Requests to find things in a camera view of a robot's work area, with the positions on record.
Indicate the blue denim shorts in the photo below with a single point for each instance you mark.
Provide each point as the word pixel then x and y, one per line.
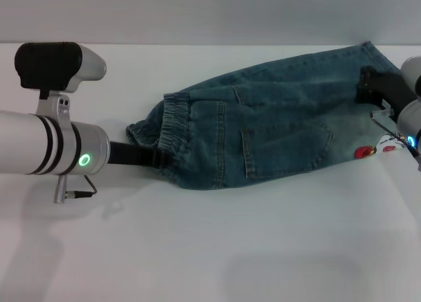
pixel 269 117

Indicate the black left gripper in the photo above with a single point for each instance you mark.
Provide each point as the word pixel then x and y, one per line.
pixel 131 154

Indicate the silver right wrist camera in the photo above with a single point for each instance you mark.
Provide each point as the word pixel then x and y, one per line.
pixel 411 68

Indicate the silver left camera mount bracket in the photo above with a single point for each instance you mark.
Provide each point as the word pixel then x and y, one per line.
pixel 57 108

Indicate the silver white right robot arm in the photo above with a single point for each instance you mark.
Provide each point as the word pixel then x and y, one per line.
pixel 409 117

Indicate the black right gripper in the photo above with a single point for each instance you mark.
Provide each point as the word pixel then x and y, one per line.
pixel 391 88

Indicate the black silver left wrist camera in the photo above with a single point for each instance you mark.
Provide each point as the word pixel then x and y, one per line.
pixel 49 65

